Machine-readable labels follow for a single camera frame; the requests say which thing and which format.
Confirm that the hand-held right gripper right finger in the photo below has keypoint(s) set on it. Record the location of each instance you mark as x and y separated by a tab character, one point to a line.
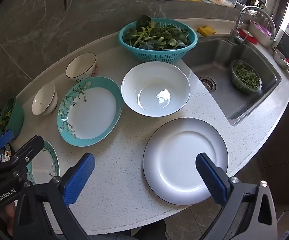
212	180

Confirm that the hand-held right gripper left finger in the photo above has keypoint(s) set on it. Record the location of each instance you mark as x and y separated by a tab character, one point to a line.
79	180

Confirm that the stainless steel sink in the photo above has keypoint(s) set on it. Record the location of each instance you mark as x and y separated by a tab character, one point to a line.
219	97

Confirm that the chrome faucet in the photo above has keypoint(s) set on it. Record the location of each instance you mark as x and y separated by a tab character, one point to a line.
234	36

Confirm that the yellowing leafy greens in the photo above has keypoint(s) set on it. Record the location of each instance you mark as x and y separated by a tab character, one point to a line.
5	115

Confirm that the silver rice cooker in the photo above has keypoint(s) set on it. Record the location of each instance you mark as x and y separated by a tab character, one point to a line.
5	155

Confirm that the green plastic basin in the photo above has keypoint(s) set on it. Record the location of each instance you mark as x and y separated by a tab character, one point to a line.
18	120

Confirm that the white plate with dark rim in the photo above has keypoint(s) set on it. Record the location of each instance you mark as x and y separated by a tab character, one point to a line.
179	155

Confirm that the white plastic packet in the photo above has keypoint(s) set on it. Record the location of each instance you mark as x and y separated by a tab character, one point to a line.
217	0

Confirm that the large white bowl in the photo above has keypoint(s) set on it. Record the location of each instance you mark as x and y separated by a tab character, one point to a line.
154	90

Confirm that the small white bowl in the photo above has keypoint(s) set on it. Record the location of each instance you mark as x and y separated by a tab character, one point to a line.
43	100

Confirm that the large teal floral plate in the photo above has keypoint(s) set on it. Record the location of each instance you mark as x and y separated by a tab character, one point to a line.
92	115

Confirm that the teal plastic colander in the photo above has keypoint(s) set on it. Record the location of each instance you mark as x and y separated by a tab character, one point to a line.
157	53

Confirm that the dark leafy greens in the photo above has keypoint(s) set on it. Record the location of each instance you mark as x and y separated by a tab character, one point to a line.
157	36

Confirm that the yellow sponge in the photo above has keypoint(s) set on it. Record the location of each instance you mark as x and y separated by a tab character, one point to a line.
206	30

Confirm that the glass bowl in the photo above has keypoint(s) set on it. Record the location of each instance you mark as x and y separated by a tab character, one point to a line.
245	76

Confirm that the small teal floral plate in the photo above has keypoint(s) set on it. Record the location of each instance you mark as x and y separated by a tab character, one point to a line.
44	165

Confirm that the chopped greens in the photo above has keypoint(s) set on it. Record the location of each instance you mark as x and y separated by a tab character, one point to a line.
247	76

